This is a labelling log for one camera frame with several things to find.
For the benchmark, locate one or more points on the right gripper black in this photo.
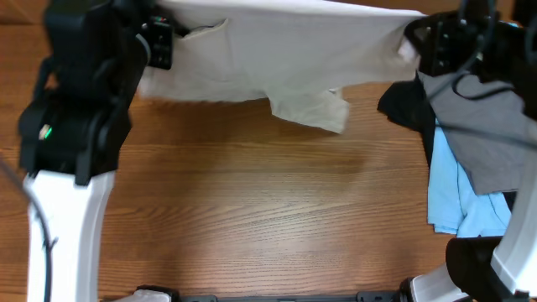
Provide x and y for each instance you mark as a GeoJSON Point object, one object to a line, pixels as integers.
{"type": "Point", "coordinates": [435, 58]}

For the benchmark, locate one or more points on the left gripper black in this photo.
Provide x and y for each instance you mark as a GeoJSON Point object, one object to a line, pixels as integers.
{"type": "Point", "coordinates": [160, 34]}

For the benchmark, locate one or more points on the beige shorts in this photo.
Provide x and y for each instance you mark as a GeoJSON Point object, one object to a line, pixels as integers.
{"type": "Point", "coordinates": [296, 54]}

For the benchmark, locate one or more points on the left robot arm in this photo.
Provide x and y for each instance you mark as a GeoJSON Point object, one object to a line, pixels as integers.
{"type": "Point", "coordinates": [73, 130]}

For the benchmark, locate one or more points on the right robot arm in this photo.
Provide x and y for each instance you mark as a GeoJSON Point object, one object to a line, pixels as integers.
{"type": "Point", "coordinates": [504, 268]}

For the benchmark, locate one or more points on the black garment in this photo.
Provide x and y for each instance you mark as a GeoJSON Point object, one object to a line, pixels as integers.
{"type": "Point", "coordinates": [404, 103]}

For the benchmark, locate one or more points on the grey shorts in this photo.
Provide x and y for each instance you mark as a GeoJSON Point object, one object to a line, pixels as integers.
{"type": "Point", "coordinates": [482, 128]}

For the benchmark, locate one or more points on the light blue garment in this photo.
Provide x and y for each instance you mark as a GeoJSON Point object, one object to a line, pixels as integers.
{"type": "Point", "coordinates": [453, 206]}

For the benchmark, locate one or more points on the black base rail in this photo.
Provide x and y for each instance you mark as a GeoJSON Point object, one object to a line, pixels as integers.
{"type": "Point", "coordinates": [153, 293]}

